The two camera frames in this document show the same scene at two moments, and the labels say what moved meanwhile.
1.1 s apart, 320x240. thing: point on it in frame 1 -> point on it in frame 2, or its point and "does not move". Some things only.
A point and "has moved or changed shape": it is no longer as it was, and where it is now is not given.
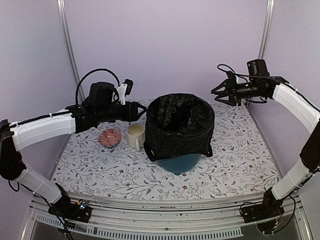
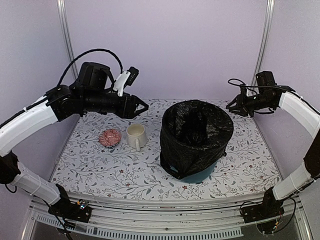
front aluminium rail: x=202 y=219 does not move
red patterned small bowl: x=110 y=138 does not move
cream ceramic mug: x=135 y=135 does not move
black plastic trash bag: x=177 y=124 has moved or changed shape
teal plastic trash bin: x=178 y=165 -> x=198 y=177
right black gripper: x=229 y=85 -> x=242 y=105
